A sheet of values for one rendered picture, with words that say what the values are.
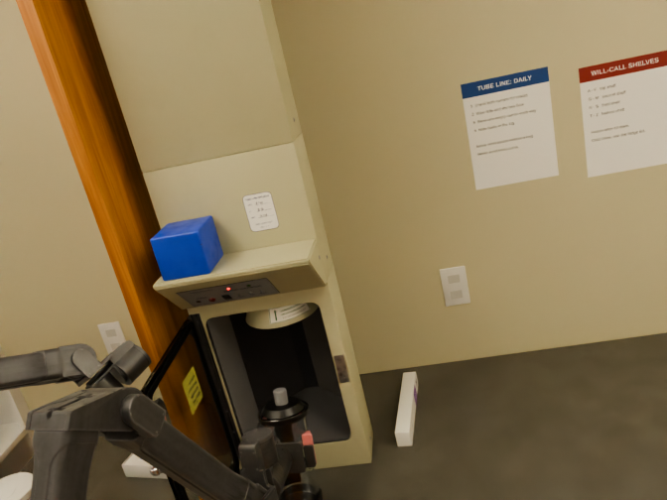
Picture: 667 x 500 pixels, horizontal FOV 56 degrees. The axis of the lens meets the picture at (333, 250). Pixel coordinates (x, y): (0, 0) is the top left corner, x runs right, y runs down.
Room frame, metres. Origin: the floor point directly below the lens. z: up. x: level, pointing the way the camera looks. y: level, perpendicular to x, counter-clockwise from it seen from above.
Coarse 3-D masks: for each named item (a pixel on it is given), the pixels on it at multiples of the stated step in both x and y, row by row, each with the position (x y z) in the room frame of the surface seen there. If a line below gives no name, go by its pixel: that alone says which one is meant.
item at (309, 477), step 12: (264, 420) 1.12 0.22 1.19; (276, 420) 1.11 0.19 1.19; (288, 420) 1.11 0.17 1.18; (300, 420) 1.12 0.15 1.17; (276, 432) 1.11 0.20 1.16; (288, 432) 1.11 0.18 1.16; (300, 432) 1.12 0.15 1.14; (312, 468) 1.12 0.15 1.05; (288, 480) 1.09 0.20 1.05; (300, 480) 1.09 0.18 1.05; (312, 480) 1.11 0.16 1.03; (288, 492) 1.09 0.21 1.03; (300, 492) 1.09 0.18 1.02; (312, 492) 1.10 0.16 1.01
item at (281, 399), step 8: (280, 392) 1.16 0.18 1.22; (272, 400) 1.19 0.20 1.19; (280, 400) 1.15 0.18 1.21; (288, 400) 1.17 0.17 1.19; (296, 400) 1.16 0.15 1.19; (264, 408) 1.15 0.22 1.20; (272, 408) 1.14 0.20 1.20; (280, 408) 1.14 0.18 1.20; (288, 408) 1.13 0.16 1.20; (296, 408) 1.14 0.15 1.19; (264, 416) 1.14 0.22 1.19; (272, 416) 1.12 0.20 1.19; (280, 416) 1.12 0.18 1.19; (288, 416) 1.12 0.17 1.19
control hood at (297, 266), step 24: (312, 240) 1.22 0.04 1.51; (216, 264) 1.21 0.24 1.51; (240, 264) 1.18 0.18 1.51; (264, 264) 1.14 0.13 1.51; (288, 264) 1.12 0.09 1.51; (312, 264) 1.13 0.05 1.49; (168, 288) 1.17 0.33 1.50; (192, 288) 1.18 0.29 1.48; (288, 288) 1.20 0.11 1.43; (312, 288) 1.21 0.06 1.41
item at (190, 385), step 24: (192, 336) 1.24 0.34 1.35; (192, 360) 1.20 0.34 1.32; (144, 384) 1.01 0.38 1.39; (168, 384) 1.07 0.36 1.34; (192, 384) 1.17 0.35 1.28; (168, 408) 1.04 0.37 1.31; (192, 408) 1.13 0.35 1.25; (216, 408) 1.25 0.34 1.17; (192, 432) 1.10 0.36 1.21; (216, 432) 1.21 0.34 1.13; (216, 456) 1.17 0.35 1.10
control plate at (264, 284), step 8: (256, 280) 1.16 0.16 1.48; (264, 280) 1.16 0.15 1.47; (208, 288) 1.18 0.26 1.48; (216, 288) 1.18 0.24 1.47; (224, 288) 1.18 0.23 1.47; (232, 288) 1.18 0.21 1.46; (240, 288) 1.19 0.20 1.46; (248, 288) 1.19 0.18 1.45; (256, 288) 1.19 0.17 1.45; (264, 288) 1.19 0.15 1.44; (272, 288) 1.19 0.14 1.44; (184, 296) 1.20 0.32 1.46; (192, 296) 1.20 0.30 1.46; (200, 296) 1.21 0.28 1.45; (208, 296) 1.21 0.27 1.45; (216, 296) 1.21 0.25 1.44; (232, 296) 1.22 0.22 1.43; (240, 296) 1.22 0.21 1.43; (248, 296) 1.22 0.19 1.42; (256, 296) 1.22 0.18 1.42; (192, 304) 1.24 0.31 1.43; (200, 304) 1.24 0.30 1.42; (208, 304) 1.24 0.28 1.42
